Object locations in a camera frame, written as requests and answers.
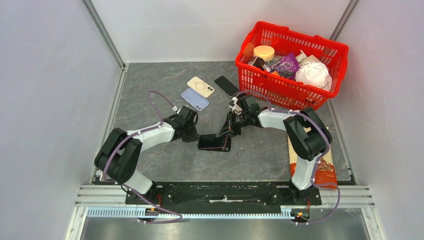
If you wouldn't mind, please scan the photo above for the purple cable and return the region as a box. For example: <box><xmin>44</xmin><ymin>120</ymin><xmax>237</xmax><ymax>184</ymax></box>
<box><xmin>101</xmin><ymin>91</ymin><xmax>184</xmax><ymax>225</ymax></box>
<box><xmin>233</xmin><ymin>90</ymin><xmax>341</xmax><ymax>226</ymax></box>

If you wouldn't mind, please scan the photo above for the red plastic shopping basket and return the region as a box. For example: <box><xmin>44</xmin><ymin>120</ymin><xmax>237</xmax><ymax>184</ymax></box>
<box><xmin>235</xmin><ymin>21</ymin><xmax>349</xmax><ymax>110</ymax></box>

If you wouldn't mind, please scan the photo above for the white plastic bag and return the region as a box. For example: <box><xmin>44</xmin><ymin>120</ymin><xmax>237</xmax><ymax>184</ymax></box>
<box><xmin>295</xmin><ymin>61</ymin><xmax>333</xmax><ymax>91</ymax></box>

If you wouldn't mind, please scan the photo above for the purple snack packet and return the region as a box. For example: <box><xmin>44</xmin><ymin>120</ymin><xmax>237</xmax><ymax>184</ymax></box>
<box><xmin>271</xmin><ymin>52</ymin><xmax>300</xmax><ymax>80</ymax></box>

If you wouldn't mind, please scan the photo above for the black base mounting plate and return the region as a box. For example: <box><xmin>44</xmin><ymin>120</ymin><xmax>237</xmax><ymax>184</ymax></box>
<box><xmin>144</xmin><ymin>181</ymin><xmax>322</xmax><ymax>215</ymax></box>

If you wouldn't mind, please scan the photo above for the cassava chips bag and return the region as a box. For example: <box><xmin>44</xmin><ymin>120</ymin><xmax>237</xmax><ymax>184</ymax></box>
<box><xmin>287</xmin><ymin>137</ymin><xmax>338</xmax><ymax>189</ymax></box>

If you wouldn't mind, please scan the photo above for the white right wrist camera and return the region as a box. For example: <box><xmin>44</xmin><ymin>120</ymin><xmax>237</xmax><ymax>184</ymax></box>
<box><xmin>228</xmin><ymin>96</ymin><xmax>243</xmax><ymax>116</ymax></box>

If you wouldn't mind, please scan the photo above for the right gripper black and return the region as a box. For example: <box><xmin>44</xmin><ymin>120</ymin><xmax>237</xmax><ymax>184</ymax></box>
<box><xmin>217</xmin><ymin>110</ymin><xmax>250</xmax><ymax>139</ymax></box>

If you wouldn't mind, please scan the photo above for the beige phone case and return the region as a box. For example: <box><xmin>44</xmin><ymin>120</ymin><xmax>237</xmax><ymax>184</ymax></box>
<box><xmin>186</xmin><ymin>76</ymin><xmax>215</xmax><ymax>99</ymax></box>

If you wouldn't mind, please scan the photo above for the black smartphone near basket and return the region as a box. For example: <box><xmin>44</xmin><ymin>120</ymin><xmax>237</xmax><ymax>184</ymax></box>
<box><xmin>213</xmin><ymin>75</ymin><xmax>240</xmax><ymax>97</ymax></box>

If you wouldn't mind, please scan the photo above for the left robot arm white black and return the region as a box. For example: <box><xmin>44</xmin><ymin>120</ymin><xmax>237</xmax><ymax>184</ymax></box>
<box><xmin>94</xmin><ymin>106</ymin><xmax>199</xmax><ymax>204</ymax></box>

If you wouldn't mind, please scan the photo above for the black phone case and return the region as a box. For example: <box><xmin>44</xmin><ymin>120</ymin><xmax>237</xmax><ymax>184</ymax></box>
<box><xmin>197</xmin><ymin>134</ymin><xmax>231</xmax><ymax>152</ymax></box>

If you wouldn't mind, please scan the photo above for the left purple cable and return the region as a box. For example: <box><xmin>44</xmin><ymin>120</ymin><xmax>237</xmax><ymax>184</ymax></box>
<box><xmin>101</xmin><ymin>91</ymin><xmax>184</xmax><ymax>225</ymax></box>

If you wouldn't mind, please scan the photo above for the black smartphone purple edge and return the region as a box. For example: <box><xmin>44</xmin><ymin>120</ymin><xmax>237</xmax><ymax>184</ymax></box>
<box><xmin>205</xmin><ymin>133</ymin><xmax>231</xmax><ymax>152</ymax></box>

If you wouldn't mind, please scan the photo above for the aluminium frame rail front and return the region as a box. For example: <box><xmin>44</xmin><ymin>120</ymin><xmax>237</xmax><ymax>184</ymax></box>
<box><xmin>75</xmin><ymin>185</ymin><xmax>375</xmax><ymax>220</ymax></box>

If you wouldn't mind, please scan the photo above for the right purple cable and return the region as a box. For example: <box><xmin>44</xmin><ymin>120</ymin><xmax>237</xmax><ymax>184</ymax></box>
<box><xmin>233</xmin><ymin>90</ymin><xmax>341</xmax><ymax>226</ymax></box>

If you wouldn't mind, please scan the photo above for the yellow lid jar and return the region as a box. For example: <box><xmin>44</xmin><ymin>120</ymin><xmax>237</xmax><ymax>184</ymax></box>
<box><xmin>253</xmin><ymin>45</ymin><xmax>275</xmax><ymax>62</ymax></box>

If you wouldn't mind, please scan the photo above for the lavender phone case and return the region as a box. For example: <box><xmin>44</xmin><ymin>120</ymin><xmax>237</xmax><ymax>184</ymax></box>
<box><xmin>180</xmin><ymin>88</ymin><xmax>210</xmax><ymax>112</ymax></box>

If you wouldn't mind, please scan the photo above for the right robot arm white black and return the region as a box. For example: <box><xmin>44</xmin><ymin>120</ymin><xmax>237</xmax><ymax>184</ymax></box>
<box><xmin>216</xmin><ymin>93</ymin><xmax>332</xmax><ymax>205</ymax></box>

